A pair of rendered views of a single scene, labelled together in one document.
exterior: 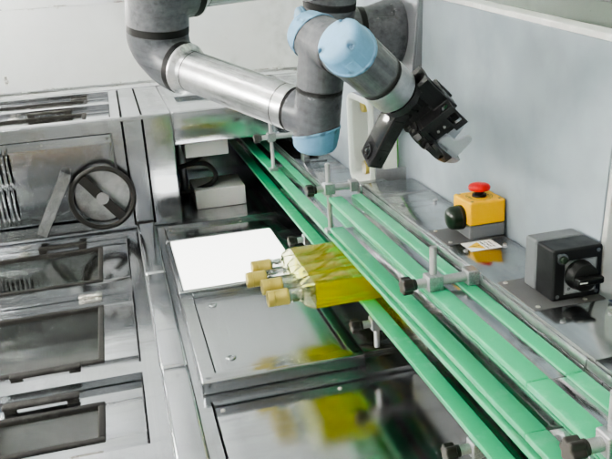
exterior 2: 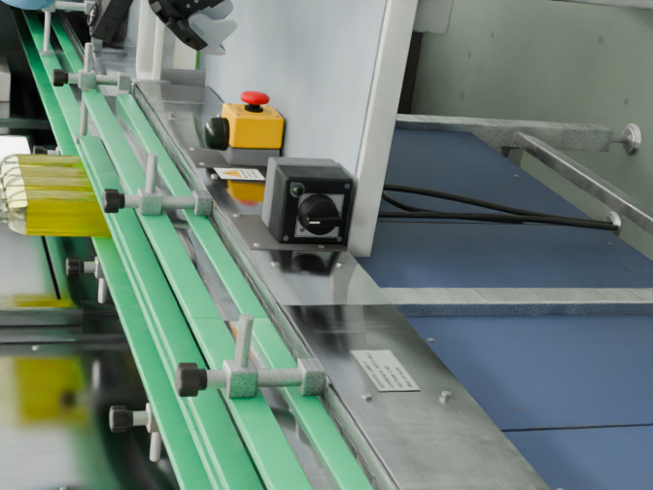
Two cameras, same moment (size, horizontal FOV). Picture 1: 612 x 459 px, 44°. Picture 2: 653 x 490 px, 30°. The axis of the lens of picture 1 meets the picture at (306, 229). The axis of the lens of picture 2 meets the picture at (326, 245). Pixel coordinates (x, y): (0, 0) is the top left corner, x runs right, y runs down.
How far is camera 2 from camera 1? 0.38 m
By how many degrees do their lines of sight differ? 7
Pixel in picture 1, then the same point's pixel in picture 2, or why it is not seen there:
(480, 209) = (248, 126)
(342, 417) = (23, 380)
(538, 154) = (319, 60)
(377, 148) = (103, 13)
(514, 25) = not seen: outside the picture
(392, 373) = (116, 341)
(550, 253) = (283, 180)
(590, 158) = (358, 69)
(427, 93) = not seen: outside the picture
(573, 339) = (273, 282)
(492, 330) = (189, 263)
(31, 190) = not seen: outside the picture
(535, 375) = (206, 313)
